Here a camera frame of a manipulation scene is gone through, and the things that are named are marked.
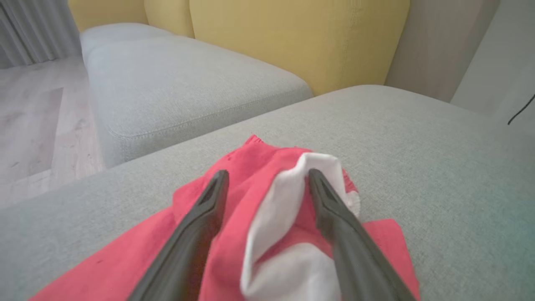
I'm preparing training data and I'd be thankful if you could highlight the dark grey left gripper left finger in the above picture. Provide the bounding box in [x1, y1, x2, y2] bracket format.
[127, 169, 229, 301]

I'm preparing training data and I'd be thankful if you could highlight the grey pleated curtain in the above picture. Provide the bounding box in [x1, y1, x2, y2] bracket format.
[0, 0, 82, 70]

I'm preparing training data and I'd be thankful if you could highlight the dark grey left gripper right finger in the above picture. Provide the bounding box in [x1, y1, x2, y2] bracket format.
[308, 168, 418, 301]

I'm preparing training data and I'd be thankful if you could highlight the wide yellow sofa back cushion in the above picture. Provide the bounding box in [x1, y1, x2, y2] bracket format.
[189, 0, 411, 97]

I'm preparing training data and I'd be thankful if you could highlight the grey sofa seat cushion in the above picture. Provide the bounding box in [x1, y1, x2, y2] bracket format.
[79, 23, 176, 63]
[86, 36, 314, 168]

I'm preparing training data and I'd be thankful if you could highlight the red white basketball jersey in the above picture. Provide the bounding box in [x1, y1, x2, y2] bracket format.
[28, 135, 420, 301]

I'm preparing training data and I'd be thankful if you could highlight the large grey sofa ottoman cushion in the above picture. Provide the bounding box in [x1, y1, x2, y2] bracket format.
[0, 85, 535, 301]

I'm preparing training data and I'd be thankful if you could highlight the narrow yellow sofa back cushion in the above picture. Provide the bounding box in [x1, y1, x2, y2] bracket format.
[144, 0, 195, 38]

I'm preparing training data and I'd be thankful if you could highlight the yellow sofa armrest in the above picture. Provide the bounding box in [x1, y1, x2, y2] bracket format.
[68, 0, 149, 33]

